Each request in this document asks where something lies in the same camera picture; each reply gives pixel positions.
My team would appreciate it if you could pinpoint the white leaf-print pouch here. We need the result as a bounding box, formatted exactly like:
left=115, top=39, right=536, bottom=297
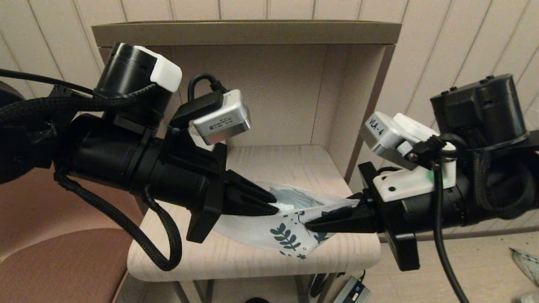
left=213, top=181, right=360, bottom=260

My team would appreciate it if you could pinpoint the white right camera bracket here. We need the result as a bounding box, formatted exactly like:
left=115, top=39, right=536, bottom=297
left=373, top=113, right=458, bottom=202

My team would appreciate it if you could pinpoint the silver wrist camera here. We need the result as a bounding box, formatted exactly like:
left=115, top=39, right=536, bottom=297
left=192, top=89, right=252, bottom=146
left=360, top=112, right=426, bottom=171

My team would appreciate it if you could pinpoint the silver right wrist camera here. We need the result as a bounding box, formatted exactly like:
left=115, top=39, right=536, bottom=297
left=360, top=112, right=426, bottom=171

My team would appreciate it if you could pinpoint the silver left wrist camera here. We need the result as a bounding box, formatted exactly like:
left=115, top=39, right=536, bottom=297
left=192, top=89, right=252, bottom=146

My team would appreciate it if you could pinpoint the black left camera cable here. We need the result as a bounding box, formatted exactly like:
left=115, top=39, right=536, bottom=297
left=54, top=74, right=230, bottom=272

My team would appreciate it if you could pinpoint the brown wooden baseboard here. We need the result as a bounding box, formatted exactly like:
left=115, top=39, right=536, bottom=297
left=415, top=226, right=539, bottom=244

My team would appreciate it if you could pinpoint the silver power adapter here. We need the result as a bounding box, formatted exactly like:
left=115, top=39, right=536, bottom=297
left=333, top=276, right=372, bottom=303

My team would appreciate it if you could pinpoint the light wooden shelf unit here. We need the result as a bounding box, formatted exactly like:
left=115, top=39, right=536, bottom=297
left=92, top=20, right=403, bottom=303

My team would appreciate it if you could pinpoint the brown pink chair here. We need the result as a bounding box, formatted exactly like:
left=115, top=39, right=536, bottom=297
left=0, top=166, right=146, bottom=303

